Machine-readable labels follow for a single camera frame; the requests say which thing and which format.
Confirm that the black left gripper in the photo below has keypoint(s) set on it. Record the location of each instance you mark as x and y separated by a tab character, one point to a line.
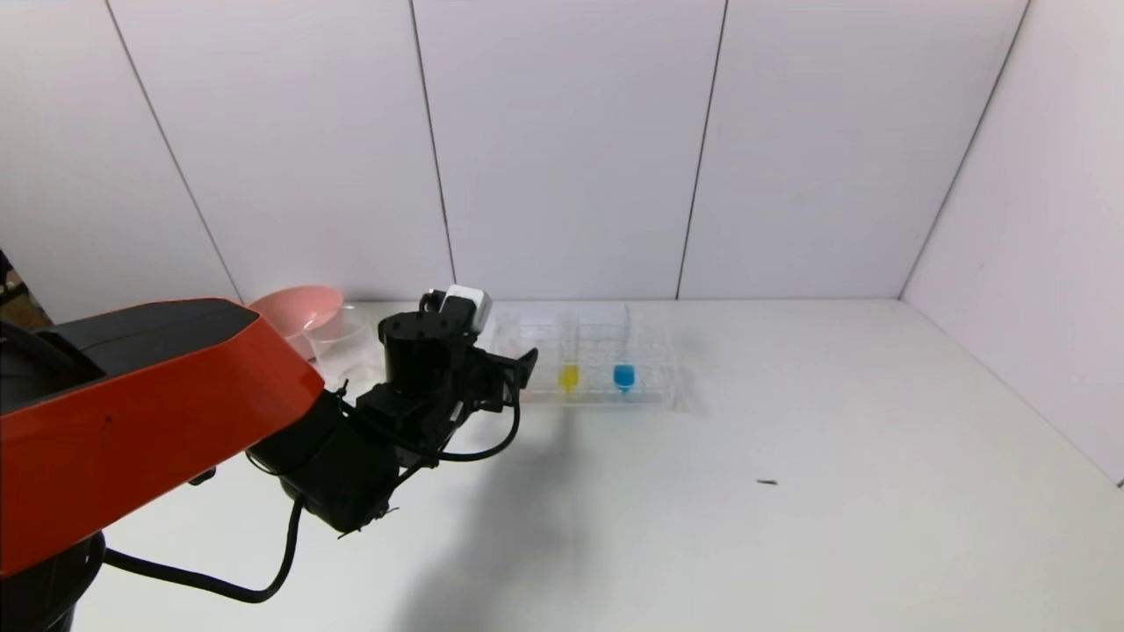
503	379

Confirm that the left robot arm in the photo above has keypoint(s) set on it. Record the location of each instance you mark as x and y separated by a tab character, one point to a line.
132	412

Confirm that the test tube with yellow pigment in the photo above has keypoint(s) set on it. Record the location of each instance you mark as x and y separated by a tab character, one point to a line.
569	377

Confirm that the test tube with blue pigment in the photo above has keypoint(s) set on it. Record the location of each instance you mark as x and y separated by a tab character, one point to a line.
623	377

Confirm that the clear acrylic test tube rack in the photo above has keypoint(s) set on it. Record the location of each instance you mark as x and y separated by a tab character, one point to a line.
650	379

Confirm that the clear glass beaker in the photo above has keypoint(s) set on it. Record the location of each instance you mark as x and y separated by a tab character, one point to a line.
347	347

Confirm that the white paper sheet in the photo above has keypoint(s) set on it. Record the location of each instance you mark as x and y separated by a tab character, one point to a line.
597	314

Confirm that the pink plastic bowl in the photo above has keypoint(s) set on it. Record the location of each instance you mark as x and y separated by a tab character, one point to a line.
307	303

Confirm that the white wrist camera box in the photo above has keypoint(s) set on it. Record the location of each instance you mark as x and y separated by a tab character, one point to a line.
465	307

